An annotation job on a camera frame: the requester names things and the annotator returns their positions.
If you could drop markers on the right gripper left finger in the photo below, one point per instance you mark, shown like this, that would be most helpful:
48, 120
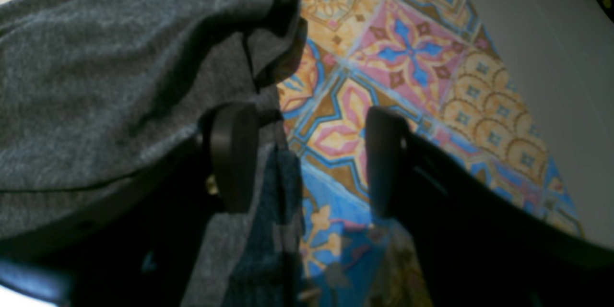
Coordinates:
138, 245

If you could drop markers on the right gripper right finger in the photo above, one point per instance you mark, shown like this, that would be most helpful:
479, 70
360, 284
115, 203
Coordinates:
476, 249

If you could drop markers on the grey t-shirt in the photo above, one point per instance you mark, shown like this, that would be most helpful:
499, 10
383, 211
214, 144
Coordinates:
144, 161

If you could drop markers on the patterned tablecloth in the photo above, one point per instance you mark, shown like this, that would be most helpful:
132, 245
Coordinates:
429, 60

